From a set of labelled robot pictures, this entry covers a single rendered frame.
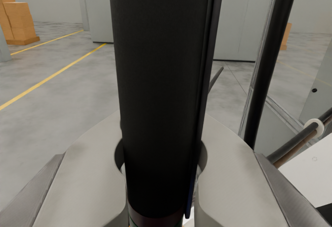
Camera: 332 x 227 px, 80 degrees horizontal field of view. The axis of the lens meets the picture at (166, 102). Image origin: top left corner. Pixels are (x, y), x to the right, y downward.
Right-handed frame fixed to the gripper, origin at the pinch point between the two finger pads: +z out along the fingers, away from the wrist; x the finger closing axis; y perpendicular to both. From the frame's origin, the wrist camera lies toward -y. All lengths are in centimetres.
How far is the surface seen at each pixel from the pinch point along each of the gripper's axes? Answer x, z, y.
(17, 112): -203, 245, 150
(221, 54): 174, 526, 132
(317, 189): 31.6, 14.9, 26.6
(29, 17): -427, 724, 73
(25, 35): -431, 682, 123
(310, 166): 32.8, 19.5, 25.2
